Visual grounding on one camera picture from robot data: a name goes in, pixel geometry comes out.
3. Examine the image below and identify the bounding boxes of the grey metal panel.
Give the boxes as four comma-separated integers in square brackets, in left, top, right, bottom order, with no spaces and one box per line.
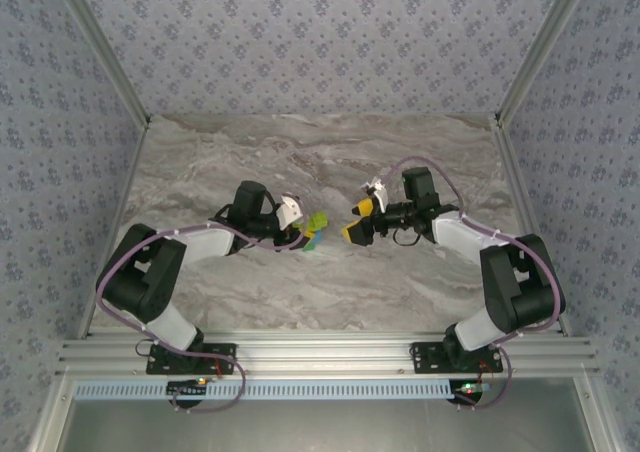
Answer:
[49,376,601,452]

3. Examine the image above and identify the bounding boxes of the small circuit board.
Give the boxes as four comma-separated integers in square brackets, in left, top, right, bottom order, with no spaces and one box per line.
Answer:
[167,379,209,398]
[452,380,491,403]

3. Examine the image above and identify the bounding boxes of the long purple cable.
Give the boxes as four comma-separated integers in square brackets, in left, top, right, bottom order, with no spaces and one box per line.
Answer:
[96,191,307,346]
[382,155,561,348]

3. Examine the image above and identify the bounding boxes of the narrow aluminium side rail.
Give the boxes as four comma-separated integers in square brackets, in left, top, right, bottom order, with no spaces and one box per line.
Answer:
[74,119,151,341]

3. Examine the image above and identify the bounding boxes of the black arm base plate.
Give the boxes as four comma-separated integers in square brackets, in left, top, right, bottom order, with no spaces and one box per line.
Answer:
[146,342,237,376]
[410,340,504,376]

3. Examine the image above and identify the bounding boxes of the light blue slotted cable duct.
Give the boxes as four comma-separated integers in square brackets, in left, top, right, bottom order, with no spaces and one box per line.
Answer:
[74,379,454,401]

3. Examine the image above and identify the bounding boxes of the short purple cable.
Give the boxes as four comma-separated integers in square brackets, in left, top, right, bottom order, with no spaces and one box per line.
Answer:
[159,347,247,416]
[454,340,509,412]

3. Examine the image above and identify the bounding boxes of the aluminium frame post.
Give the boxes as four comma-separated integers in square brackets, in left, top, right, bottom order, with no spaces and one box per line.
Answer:
[494,0,599,126]
[49,0,154,126]

